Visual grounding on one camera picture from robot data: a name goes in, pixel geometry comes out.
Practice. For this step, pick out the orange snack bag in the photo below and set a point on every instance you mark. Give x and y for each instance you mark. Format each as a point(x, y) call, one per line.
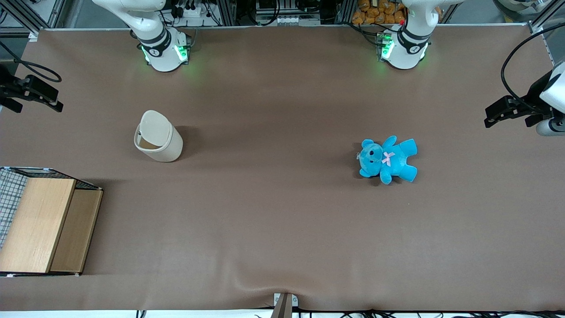
point(375, 13)

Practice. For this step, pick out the white terminal block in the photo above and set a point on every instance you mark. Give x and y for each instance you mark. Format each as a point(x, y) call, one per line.
point(295, 20)

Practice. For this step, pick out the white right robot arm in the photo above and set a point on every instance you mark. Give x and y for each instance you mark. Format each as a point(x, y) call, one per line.
point(161, 48)

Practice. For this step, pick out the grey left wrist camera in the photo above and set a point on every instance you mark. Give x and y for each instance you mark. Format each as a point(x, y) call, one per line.
point(549, 128)

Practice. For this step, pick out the beige lidded trash can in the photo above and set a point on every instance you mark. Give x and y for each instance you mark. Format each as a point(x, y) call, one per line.
point(167, 150)

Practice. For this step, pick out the white power strip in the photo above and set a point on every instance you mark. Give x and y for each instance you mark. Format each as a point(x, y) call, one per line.
point(194, 11)

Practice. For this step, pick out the aluminium frame profile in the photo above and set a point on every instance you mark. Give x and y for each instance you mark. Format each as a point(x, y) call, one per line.
point(540, 22)
point(20, 17)

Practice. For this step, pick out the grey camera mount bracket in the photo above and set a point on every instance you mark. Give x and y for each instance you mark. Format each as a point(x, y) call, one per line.
point(284, 309)

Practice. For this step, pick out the brown table mat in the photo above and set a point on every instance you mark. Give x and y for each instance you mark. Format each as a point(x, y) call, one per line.
point(282, 221)

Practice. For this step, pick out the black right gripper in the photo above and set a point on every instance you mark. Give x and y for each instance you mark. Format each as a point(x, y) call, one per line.
point(9, 85)

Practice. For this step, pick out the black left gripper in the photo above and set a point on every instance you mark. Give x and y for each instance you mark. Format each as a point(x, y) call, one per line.
point(531, 100)

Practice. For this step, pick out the blue teddy bear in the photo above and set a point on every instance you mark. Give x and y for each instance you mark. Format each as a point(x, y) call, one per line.
point(393, 161)

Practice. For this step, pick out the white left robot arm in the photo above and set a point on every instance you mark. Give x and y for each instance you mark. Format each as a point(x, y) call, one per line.
point(406, 48)

